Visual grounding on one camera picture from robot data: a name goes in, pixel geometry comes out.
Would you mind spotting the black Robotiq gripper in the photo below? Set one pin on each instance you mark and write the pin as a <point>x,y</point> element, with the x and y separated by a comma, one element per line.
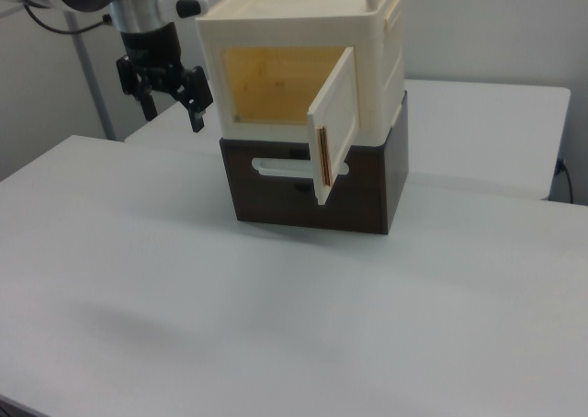
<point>151,49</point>

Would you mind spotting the cream cabinet door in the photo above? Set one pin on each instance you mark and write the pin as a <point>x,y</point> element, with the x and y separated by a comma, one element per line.
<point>342,109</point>

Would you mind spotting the cream plastic cabinet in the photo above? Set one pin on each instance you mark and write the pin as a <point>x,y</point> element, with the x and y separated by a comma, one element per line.
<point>298,19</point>

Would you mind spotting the dark brown wooden drawer box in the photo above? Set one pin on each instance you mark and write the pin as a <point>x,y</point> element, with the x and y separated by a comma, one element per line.
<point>275,201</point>

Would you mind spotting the grey metal post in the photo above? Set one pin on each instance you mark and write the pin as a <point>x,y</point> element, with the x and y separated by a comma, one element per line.
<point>94,86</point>

